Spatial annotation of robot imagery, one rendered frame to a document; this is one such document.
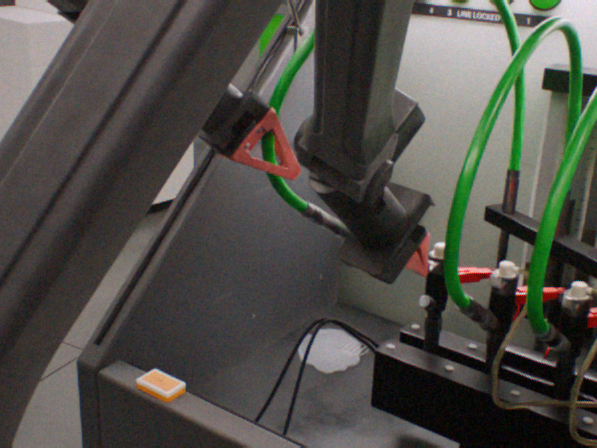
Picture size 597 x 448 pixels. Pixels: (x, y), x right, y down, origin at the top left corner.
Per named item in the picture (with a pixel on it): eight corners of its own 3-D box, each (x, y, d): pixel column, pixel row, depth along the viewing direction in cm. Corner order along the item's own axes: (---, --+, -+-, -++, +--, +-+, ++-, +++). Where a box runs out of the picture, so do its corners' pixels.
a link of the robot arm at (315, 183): (292, 178, 79) (331, 193, 75) (333, 123, 80) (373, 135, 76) (327, 216, 84) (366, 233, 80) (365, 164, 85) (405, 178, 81)
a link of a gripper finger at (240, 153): (305, 148, 92) (243, 93, 89) (324, 153, 85) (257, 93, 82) (267, 194, 92) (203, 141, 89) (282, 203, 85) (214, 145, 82)
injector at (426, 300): (400, 416, 101) (415, 261, 93) (419, 398, 105) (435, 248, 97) (420, 424, 99) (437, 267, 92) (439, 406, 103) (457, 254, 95)
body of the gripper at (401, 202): (439, 205, 85) (409, 164, 80) (385, 284, 83) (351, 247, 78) (394, 189, 90) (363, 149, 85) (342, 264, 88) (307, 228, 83)
